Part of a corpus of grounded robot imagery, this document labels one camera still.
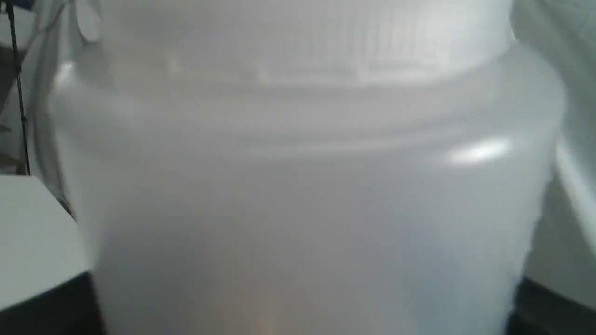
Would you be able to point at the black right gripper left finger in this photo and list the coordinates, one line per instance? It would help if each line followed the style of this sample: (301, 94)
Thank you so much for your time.
(68, 309)

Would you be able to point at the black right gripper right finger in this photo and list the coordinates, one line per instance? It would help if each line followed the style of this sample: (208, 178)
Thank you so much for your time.
(540, 311)

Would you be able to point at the clear plastic squeeze bottle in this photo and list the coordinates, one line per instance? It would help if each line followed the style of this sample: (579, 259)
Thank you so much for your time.
(306, 167)

